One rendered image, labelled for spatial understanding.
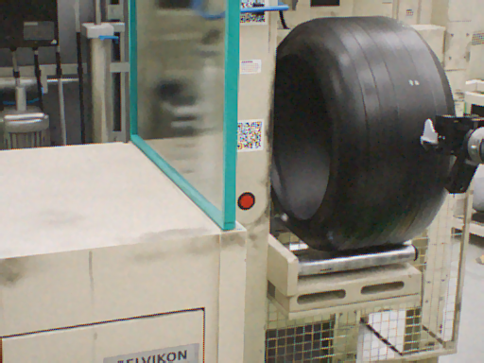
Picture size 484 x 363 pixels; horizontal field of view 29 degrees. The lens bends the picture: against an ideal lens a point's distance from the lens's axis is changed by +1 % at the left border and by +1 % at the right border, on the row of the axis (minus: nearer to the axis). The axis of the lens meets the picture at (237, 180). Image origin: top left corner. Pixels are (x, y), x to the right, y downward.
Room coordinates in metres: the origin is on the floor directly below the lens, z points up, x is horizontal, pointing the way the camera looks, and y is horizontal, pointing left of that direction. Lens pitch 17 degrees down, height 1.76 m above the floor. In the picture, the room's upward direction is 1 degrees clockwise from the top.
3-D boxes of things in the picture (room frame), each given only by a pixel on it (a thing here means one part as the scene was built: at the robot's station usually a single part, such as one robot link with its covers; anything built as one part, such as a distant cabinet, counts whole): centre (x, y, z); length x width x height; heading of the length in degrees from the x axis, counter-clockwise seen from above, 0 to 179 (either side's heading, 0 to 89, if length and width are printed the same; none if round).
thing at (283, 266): (2.16, -0.06, 0.90); 0.40 x 0.03 x 0.10; 21
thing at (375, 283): (2.10, -0.28, 0.83); 0.36 x 0.09 x 0.06; 111
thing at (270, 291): (2.23, -0.23, 0.80); 0.37 x 0.36 x 0.02; 21
